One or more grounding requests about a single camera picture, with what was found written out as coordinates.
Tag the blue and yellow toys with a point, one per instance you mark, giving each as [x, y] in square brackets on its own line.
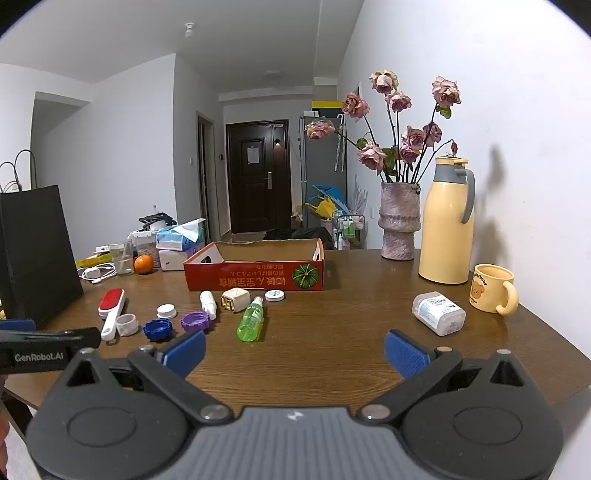
[325, 203]

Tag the yellow bear mug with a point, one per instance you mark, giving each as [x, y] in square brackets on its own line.
[489, 288]

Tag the yellow flat packet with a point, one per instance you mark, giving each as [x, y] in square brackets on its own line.
[90, 261]

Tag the side door frame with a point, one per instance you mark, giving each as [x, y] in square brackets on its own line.
[205, 175]

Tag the blue tissue pack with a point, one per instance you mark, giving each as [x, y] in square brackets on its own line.
[180, 235]

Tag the small white spray bottle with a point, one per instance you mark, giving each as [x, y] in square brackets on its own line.
[208, 305]

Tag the red and white lint brush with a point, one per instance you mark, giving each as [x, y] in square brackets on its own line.
[112, 304]

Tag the white plastic bottle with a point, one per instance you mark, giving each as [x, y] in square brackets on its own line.
[438, 314]

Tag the pink ceramic vase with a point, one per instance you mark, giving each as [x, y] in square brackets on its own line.
[399, 221]

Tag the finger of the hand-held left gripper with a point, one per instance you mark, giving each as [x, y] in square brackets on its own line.
[69, 337]
[18, 325]

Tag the white folded umbrella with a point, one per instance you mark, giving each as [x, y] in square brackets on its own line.
[340, 143]

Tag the purple tissue pack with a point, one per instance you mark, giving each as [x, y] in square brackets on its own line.
[173, 258]

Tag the clear plastic container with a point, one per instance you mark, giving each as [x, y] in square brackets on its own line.
[144, 244]

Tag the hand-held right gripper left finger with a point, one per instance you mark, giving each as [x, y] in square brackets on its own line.
[187, 353]

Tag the dark brown door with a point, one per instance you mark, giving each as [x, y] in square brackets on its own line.
[258, 184]

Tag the white bottle cap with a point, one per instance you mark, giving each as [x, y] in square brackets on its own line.
[166, 311]

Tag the purple bottle cap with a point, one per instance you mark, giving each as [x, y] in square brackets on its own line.
[195, 321]

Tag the red cardboard box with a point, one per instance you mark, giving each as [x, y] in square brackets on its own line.
[249, 277]

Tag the orange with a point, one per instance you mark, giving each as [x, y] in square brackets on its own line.
[143, 265]

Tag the grey refrigerator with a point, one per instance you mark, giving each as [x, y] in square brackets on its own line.
[321, 161]

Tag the wall poster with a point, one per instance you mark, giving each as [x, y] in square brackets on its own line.
[358, 99]

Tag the clear glass cup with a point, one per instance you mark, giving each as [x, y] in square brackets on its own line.
[121, 261]

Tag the yellow thermos jug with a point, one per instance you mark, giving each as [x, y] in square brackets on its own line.
[445, 230]

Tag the trolley cart with bottles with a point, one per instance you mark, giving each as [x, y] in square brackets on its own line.
[348, 228]

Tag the blue bottle cap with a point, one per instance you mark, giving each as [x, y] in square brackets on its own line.
[157, 330]

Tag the smoke detector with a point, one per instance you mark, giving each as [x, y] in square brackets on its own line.
[190, 30]

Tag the white round disc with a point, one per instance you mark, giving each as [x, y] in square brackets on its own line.
[274, 295]

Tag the white charger plug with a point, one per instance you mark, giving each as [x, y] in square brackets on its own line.
[235, 300]

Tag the black paper bag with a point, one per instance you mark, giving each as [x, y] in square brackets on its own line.
[37, 254]

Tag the black object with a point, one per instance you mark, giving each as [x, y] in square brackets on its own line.
[157, 218]

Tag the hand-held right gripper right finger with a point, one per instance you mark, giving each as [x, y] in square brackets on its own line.
[406, 355]

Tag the small white cup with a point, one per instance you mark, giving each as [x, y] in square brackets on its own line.
[127, 325]

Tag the yellow box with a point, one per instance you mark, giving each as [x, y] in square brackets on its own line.
[325, 105]

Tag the dried pink roses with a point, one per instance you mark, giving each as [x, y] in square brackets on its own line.
[399, 101]

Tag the green spray bottle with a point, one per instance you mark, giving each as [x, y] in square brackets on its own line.
[250, 323]

